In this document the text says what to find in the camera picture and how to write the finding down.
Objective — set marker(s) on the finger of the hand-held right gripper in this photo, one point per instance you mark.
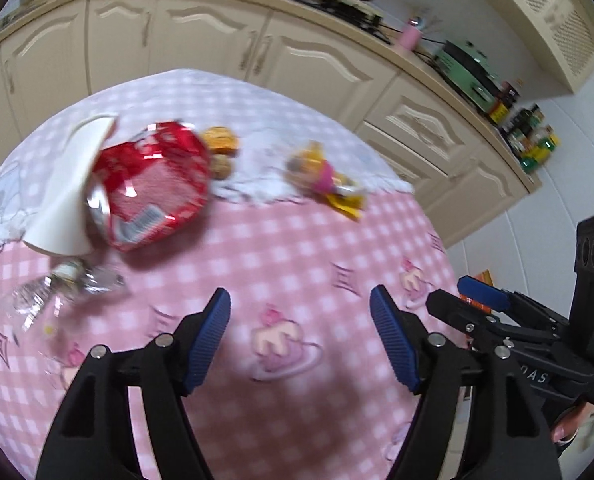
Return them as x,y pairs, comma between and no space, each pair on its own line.
452,307
482,292

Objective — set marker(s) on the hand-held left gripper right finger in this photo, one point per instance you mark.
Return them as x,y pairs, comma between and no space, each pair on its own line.
392,345

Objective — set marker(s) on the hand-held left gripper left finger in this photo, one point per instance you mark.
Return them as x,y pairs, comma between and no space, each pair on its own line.
207,340

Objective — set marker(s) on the clear plastic wrapper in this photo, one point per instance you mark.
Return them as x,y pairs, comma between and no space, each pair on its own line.
72,285

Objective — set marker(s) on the red snack packet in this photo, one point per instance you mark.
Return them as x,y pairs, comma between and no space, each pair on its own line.
152,185

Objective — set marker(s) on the yellow magenta snack wrapper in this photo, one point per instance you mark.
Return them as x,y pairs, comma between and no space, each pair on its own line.
322,175

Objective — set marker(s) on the small golden pastries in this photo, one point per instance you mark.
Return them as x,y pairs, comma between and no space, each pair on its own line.
219,141

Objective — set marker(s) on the person's right hand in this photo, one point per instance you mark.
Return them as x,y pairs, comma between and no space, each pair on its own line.
572,422

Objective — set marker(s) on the pink checkered tablecloth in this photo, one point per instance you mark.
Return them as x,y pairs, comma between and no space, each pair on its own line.
277,260

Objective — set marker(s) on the green plastic bottle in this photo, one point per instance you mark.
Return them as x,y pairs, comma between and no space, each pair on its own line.
539,152

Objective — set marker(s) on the cream cabinet drawer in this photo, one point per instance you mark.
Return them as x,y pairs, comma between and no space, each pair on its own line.
402,160
422,120

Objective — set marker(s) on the dark glass bottle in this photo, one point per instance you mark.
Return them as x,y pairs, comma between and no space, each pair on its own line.
524,125

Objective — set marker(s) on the large soy sauce bottle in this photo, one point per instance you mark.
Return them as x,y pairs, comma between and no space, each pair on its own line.
504,105

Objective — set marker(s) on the beige kitchen countertop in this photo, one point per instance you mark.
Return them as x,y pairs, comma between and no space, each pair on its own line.
457,102

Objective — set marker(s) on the green electric cooker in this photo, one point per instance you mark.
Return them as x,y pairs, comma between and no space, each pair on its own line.
469,72

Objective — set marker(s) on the pink utensil holder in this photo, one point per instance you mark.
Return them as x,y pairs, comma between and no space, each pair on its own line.
410,37

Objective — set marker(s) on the cream kitchen base cabinet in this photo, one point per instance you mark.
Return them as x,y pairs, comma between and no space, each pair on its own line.
307,60

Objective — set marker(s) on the black gas stove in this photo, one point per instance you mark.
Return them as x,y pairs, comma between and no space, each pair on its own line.
347,10

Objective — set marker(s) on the large lattice wall cabinet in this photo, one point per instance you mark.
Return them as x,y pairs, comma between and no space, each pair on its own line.
542,15

